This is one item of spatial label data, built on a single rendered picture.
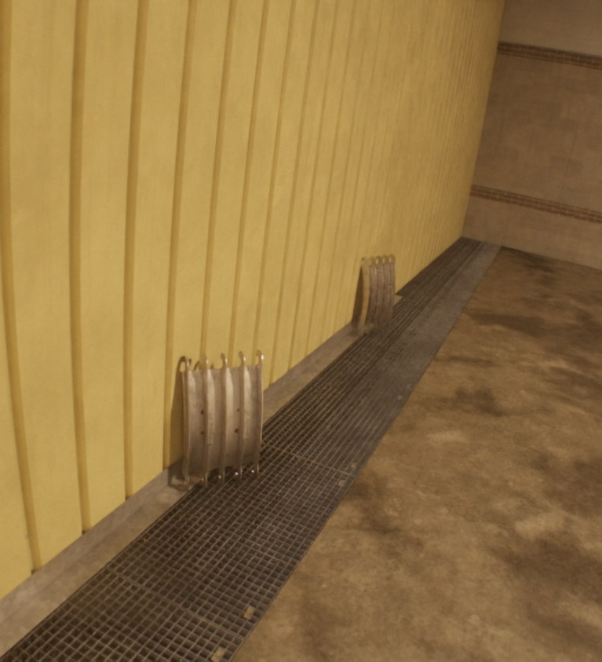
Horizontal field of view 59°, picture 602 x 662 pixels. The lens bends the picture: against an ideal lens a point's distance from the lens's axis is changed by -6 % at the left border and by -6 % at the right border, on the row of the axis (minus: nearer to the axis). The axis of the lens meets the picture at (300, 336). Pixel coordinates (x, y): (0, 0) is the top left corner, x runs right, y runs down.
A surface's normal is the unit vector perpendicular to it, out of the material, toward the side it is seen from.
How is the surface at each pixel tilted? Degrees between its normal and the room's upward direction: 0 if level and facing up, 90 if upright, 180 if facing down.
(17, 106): 90
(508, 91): 90
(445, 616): 0
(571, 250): 90
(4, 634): 0
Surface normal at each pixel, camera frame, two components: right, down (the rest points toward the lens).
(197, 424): 0.46, 0.25
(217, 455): 0.43, 0.45
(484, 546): 0.12, -0.92
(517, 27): -0.41, 0.29
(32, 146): 0.90, 0.26
